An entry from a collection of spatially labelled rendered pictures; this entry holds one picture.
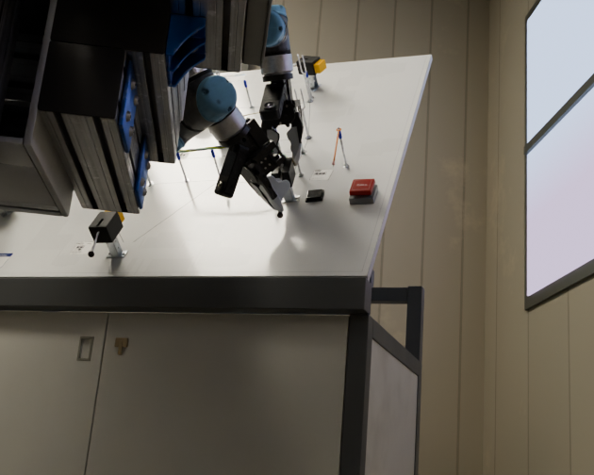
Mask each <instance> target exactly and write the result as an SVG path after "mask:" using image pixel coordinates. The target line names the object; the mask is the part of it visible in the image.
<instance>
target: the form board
mask: <svg viewBox="0 0 594 475"><path fill-rule="evenodd" d="M431 63H432V55H424V56H414V57H393V58H382V59H371V60H360V61H350V62H340V63H328V64H326V69H325V70H324V71H322V72H321V73H320V74H316V76H317V80H318V83H319V84H321V85H320V86H319V87H318V88H317V89H316V90H314V91H312V92H311V93H312V96H313V97H314V99H312V100H313V102H312V103H308V102H307V101H308V95H307V91H306V86H305V79H304V75H303V74H299V73H298V68H297V66H296V67H293V71H292V73H293V78H292V79H290V82H291V89H292V97H293V100H296V97H295V93H294V89H295V90H296V94H297V98H298V100H299V99H300V101H301V108H303V107H304V104H303V99H302V95H301V92H300V89H302V93H303V96H304V101H305V109H304V113H305V120H306V124H307V129H308V133H309V136H311V137H312V139H305V138H306V136H307V134H306V131H305V123H304V119H303V124H304V132H303V136H302V144H303V147H304V150H306V153H305V154H303V155H301V156H300V160H299V164H300V169H301V172H302V173H303V174H304V176H302V177H299V176H298V174H299V170H298V166H295V167H294V170H295V173H296V174H295V178H294V182H293V185H292V189H293V193H294V195H300V199H299V202H290V203H282V206H283V208H284V211H283V212H282V213H283V218H281V219H279V218H278V217H277V213H278V211H277V210H274V209H272V208H271V207H270V206H269V205H268V204H267V203H266V202H264V201H263V200H262V198H261V197H260V196H258V195H257V194H256V192H255V191H254V190H253V189H252V188H251V187H250V186H249V185H248V183H247V182H246V181H245V179H244V178H243V177H242V176H240V177H239V181H238V184H237V186H236V189H235V192H234V195H233V197H232V198H225V197H223V196H220V195H217V194H216V193H215V192H214V189H215V187H216V185H217V182H218V179H219V175H218V171H217V168H216V165H215V161H214V158H213V157H212V154H211V152H210V151H211V150H204V151H196V152H190V153H189V154H188V156H187V158H186V159H180V160H181V163H182V166H183V169H184V172H185V175H186V177H187V178H188V179H189V182H188V183H184V180H185V177H184V174H183V172H182V169H181V166H180V163H179V160H178V159H177V160H176V161H175V163H174V164H171V163H162V162H154V161H149V162H150V163H151V167H150V170H148V175H149V178H150V180H151V181H152V182H154V184H153V185H152V186H151V187H148V186H147V184H148V179H147V181H146V189H147V193H146V196H144V201H143V208H142V209H140V214H133V213H123V214H124V221H123V222H122V224H123V226H124V227H123V229H122V230H121V232H120V233H119V234H118V236H117V239H118V240H119V243H120V245H121V248H122V250H123V251H128V252H127V254H126V255H125V257H107V255H108V253H109V250H108V247H107V244H106V243H96V244H95V247H94V250H93V252H94V257H89V256H88V255H87V254H69V253H70V252H71V251H72V249H73V248H74V246H75V245H76V243H77V242H86V241H93V238H92V236H91V232H90V230H89V226H90V225H91V223H92V222H93V220H94V219H95V218H96V216H97V215H98V214H99V212H105V210H98V209H88V208H83V207H81V204H80V203H79V201H78V199H77V197H76V194H75V192H73V198H72V202H71V208H70V214H69V217H63V216H62V217H60V216H51V215H42V214H34V213H24V212H16V211H14V212H12V213H10V214H8V215H6V217H2V216H1V215H0V253H14V254H13V255H12V256H11V258H10V259H9V260H8V261H7V262H6V264H5V265H4V266H3V267H2V268H1V269H0V278H320V277H365V278H367V279H368V281H370V278H371V272H372V268H373V265H374V261H375V258H376V255H377V252H378V248H379V245H380V241H381V238H382V235H383V232H384V228H385V225H386V221H387V218H388V212H389V209H390V206H391V202H392V199H393V195H394V192H395V189H396V186H397V182H398V179H399V175H400V172H401V168H402V166H403V162H404V156H405V153H406V149H407V146H408V142H409V140H410V136H411V133H412V129H413V126H414V122H415V120H416V116H417V113H418V109H419V106H420V102H421V97H422V94H423V90H424V87H425V83H426V80H427V76H428V74H429V70H430V67H431ZM228 74H247V75H246V76H245V78H244V79H243V80H246V83H247V89H248V91H249V95H250V99H251V103H252V105H253V106H254V108H249V106H250V102H249V99H248V95H247V91H246V88H245V87H244V83H243V80H240V81H230V82H231V83H232V84H233V85H234V87H235V89H236V92H237V103H236V106H237V108H238V109H239V111H240V112H241V114H242V115H247V114H252V113H256V114H252V115H247V116H243V117H244V118H245V119H246V118H250V119H252V118H255V120H256V122H257V123H258V124H259V126H260V127H261V123H262V121H261V119H260V115H259V113H257V112H259V109H260V105H261V101H262V97H263V93H264V90H265V86H266V84H271V82H263V79H262V76H264V75H262V74H261V70H253V71H243V72H239V73H234V72H233V73H222V74H220V75H228ZM338 127H339V128H341V130H340V131H341V135H342V143H343V148H344V153H345V157H346V162H347V164H348V165H349V166H350V167H349V168H343V166H344V164H345V163H344V158H343V153H342V149H341V145H340V140H339V139H338V146H337V152H336V158H335V165H334V167H333V165H332V163H333V159H334V153H335V147H336V141H337V135H338V131H337V128H338ZM315 169H334V170H333V172H332V174H331V176H330V178H329V180H309V179H310V177H311V175H312V173H313V172H314V170H315ZM354 179H374V180H375V185H377V186H378V192H377V195H376V198H375V202H374V204H366V205H350V202H349V198H350V193H349V190H350V188H351V185H352V183H353V180H354ZM313 189H324V194H323V198H322V201H318V202H309V203H306V202H305V197H306V194H307V192H308V191H309V190H313ZM2 212H4V210H0V213H2Z"/></svg>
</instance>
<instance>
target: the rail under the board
mask: <svg viewBox="0 0 594 475"><path fill-rule="evenodd" d="M371 288H372V284H371V283H370V281H368V279H367V278H365V277H320V278H0V311H71V312H145V313H220V314H294V315H350V314H369V315H370V314H371Z"/></svg>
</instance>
